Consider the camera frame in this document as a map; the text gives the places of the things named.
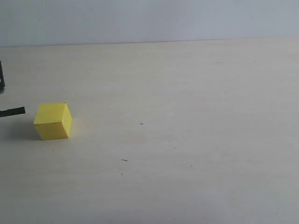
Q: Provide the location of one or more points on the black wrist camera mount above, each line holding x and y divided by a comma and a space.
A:
2, 80

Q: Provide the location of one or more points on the yellow cube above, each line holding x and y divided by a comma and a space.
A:
53, 121

